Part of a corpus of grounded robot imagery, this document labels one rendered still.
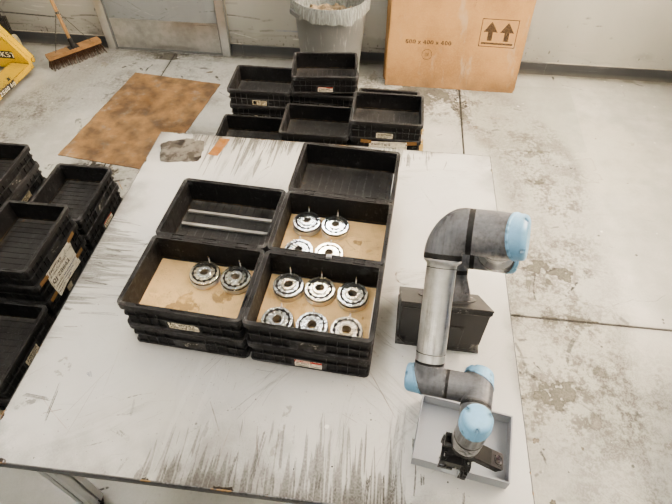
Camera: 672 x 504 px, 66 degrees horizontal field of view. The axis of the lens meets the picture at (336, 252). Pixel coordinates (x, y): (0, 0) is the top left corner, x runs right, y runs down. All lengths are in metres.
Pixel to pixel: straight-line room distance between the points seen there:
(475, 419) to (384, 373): 0.53
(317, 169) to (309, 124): 1.06
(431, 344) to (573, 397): 1.46
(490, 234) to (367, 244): 0.71
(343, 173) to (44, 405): 1.35
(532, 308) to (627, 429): 0.70
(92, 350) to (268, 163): 1.11
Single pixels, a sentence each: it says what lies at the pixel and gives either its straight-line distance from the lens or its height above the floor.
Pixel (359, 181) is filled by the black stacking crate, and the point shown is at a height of 0.83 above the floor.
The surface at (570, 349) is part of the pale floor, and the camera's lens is 2.84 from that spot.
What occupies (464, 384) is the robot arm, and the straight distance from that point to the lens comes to 1.35.
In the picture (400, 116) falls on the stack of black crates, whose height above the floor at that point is 0.49.
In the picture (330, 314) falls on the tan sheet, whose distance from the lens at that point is 1.70.
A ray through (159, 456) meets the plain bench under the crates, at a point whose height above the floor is 0.70.
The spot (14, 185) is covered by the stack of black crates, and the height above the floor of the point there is 0.51.
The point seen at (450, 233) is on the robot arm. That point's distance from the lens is 1.28.
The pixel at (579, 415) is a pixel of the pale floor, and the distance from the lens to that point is 2.68.
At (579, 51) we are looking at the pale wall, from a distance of 4.77.
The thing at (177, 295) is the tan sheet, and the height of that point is 0.83.
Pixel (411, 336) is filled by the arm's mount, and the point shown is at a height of 0.75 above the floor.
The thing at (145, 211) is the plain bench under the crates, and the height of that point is 0.70.
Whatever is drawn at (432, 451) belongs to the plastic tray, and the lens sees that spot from 1.65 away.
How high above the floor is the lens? 2.23
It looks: 49 degrees down
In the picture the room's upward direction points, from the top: straight up
